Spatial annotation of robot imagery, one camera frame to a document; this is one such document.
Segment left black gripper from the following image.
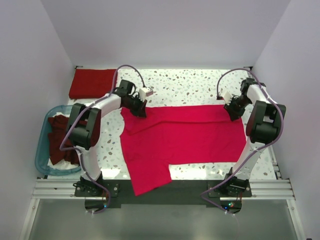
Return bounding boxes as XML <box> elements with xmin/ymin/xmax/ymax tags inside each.
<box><xmin>124</xmin><ymin>95</ymin><xmax>148</xmax><ymax>118</ymax></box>

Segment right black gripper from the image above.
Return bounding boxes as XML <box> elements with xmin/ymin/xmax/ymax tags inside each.
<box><xmin>223</xmin><ymin>95</ymin><xmax>252</xmax><ymax>122</ymax></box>

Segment bright pink-red t-shirt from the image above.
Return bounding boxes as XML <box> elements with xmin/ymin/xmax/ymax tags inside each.
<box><xmin>120</xmin><ymin>105</ymin><xmax>246</xmax><ymax>196</ymax></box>

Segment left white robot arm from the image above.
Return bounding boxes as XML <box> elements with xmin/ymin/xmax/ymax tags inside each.
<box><xmin>59</xmin><ymin>80</ymin><xmax>153</xmax><ymax>196</ymax></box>

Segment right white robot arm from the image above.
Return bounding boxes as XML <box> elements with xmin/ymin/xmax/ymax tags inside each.
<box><xmin>219</xmin><ymin>78</ymin><xmax>286</xmax><ymax>197</ymax></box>

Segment folded dark red t-shirt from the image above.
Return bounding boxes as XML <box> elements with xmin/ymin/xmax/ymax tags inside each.
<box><xmin>68</xmin><ymin>68</ymin><xmax>116</xmax><ymax>100</ymax></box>

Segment dark red clothes in basket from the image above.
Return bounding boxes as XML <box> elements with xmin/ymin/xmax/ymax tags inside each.
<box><xmin>47</xmin><ymin>114</ymin><xmax>80</xmax><ymax>165</ymax></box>

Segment white cloth in basket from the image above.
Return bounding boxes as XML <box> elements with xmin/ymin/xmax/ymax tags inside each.
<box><xmin>47</xmin><ymin>159</ymin><xmax>80</xmax><ymax>171</ymax></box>

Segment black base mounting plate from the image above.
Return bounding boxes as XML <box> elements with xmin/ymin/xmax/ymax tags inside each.
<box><xmin>73</xmin><ymin>179</ymin><xmax>252</xmax><ymax>211</ymax></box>

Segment teal plastic basket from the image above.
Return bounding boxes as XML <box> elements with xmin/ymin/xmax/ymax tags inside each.
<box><xmin>35</xmin><ymin>105</ymin><xmax>81</xmax><ymax>176</ymax></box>

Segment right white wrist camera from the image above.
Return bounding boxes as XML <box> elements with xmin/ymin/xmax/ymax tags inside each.
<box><xmin>216</xmin><ymin>91</ymin><xmax>233</xmax><ymax>105</ymax></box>

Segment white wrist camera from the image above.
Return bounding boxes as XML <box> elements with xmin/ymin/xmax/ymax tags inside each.
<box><xmin>138</xmin><ymin>87</ymin><xmax>154</xmax><ymax>102</ymax></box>
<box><xmin>216</xmin><ymin>91</ymin><xmax>233</xmax><ymax>105</ymax></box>

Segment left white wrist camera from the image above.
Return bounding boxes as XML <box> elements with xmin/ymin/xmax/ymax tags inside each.
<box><xmin>138</xmin><ymin>87</ymin><xmax>154</xmax><ymax>102</ymax></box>

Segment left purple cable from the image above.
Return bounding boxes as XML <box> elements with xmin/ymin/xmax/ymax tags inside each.
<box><xmin>59</xmin><ymin>64</ymin><xmax>148</xmax><ymax>215</ymax></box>

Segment aluminium frame rail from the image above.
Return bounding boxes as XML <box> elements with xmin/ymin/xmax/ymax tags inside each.
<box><xmin>31</xmin><ymin>179</ymin><xmax>78</xmax><ymax>200</ymax></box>

